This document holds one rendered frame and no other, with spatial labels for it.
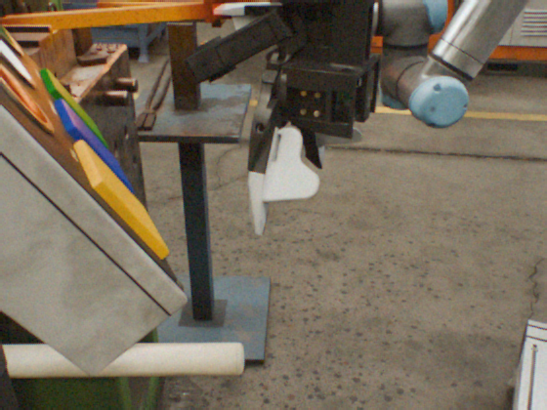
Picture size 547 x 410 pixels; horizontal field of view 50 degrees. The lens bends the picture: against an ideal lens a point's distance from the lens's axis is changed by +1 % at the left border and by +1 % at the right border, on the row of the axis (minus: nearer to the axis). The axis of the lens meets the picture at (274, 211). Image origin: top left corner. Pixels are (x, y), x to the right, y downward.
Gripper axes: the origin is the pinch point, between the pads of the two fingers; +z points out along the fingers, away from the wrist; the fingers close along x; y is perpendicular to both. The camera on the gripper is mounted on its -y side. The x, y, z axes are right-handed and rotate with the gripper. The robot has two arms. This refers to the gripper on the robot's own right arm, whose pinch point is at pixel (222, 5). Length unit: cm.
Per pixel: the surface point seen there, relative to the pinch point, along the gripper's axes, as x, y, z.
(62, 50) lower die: 1.0, 6.5, 27.4
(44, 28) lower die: -2.8, 2.1, 28.0
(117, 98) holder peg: -0.3, 14.6, 19.2
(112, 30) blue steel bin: 355, 79, 114
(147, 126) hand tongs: 29.3, 31.3, 21.8
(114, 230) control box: -69, 0, 1
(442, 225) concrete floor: 102, 106, -73
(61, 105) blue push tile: -52, -2, 9
